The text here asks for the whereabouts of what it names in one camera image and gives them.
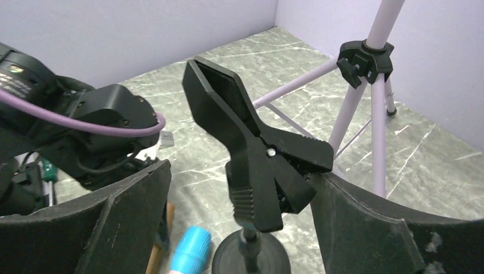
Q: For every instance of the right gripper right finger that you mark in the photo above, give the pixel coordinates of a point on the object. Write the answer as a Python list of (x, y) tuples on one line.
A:
[(360, 232)]

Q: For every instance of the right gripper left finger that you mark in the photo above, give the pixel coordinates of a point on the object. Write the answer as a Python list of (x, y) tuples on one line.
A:
[(110, 230)]

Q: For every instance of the black microphone stand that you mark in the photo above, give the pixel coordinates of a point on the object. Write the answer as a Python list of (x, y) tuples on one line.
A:
[(266, 172)]

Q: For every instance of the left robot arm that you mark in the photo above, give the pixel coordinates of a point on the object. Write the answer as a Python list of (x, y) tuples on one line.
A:
[(52, 123)]

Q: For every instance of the blue microphone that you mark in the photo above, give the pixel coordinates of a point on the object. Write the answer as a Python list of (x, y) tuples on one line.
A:
[(191, 253)]

